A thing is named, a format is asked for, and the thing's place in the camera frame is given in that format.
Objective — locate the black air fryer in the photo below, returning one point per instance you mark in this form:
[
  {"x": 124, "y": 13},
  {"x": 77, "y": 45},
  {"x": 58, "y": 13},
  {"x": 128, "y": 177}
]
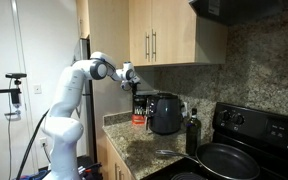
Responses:
[{"x": 165, "y": 115}]

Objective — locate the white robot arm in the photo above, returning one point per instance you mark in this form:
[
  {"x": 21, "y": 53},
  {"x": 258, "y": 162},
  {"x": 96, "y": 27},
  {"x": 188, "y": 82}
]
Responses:
[{"x": 67, "y": 86}]

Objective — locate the wooden lower cabinet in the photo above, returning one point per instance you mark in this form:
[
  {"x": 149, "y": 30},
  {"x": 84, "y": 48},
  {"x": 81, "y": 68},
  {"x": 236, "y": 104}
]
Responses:
[{"x": 112, "y": 160}]

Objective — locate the black range hood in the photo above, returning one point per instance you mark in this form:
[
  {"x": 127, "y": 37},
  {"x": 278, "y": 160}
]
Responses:
[{"x": 244, "y": 10}]

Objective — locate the white light switch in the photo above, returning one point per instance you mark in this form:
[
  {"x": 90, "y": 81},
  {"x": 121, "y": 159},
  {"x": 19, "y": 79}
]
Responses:
[{"x": 37, "y": 88}]

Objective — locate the white wall power outlet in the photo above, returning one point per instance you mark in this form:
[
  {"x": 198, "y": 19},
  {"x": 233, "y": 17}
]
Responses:
[{"x": 43, "y": 142}]

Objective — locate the wooden side panel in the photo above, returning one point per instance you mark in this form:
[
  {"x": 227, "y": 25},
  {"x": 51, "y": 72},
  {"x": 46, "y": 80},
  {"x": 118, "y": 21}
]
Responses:
[{"x": 110, "y": 86}]

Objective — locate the black frying pan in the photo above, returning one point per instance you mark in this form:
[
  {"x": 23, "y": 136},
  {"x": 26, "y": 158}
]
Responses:
[{"x": 227, "y": 161}]

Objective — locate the dark wine bottle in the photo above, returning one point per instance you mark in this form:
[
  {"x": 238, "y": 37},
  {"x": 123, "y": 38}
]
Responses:
[{"x": 193, "y": 133}]

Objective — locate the white backsplash outlet plug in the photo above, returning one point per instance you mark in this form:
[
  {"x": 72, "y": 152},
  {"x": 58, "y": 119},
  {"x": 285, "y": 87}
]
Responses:
[{"x": 185, "y": 109}]

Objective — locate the wooden upper cabinet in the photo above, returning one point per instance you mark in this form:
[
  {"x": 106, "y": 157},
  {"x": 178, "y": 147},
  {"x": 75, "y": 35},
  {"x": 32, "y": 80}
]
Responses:
[{"x": 174, "y": 30}]

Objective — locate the black red whey packet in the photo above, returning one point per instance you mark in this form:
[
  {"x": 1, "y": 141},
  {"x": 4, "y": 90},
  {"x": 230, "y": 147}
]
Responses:
[{"x": 139, "y": 113}]

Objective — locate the black camera on stand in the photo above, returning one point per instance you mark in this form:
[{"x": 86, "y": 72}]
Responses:
[{"x": 15, "y": 90}]

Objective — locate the black stove knob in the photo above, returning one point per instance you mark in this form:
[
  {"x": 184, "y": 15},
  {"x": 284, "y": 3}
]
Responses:
[
  {"x": 224, "y": 115},
  {"x": 238, "y": 119}
]

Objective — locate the black coil burner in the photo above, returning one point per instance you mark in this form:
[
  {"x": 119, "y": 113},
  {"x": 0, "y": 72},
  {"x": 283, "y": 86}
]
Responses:
[{"x": 185, "y": 176}]

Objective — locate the wooden cabinet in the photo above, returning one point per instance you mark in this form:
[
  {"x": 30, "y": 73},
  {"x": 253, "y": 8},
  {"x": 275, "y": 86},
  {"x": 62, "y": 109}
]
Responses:
[
  {"x": 174, "y": 30},
  {"x": 112, "y": 160}
]

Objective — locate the black electric stove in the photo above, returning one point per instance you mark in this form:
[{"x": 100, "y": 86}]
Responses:
[{"x": 260, "y": 130}]

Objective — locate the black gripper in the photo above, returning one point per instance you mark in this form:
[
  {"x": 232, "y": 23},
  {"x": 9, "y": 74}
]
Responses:
[{"x": 134, "y": 88}]

